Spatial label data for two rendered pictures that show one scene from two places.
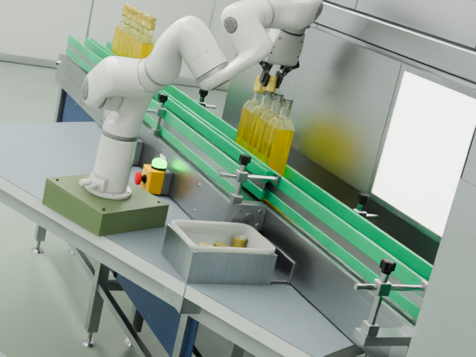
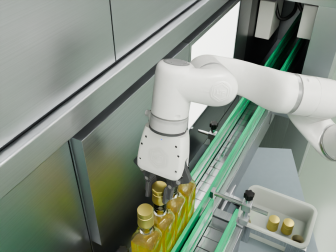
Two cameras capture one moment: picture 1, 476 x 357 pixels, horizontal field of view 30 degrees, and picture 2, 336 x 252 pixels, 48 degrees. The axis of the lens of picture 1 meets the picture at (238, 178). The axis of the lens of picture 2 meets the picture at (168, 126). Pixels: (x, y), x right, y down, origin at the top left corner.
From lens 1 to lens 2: 2.75 m
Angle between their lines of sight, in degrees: 104
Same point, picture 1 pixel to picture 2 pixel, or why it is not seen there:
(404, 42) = (183, 30)
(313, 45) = (102, 142)
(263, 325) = (295, 175)
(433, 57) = (202, 18)
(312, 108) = (127, 173)
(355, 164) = not seen: hidden behind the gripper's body
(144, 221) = not seen: outside the picture
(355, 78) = not seen: hidden behind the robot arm
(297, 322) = (271, 169)
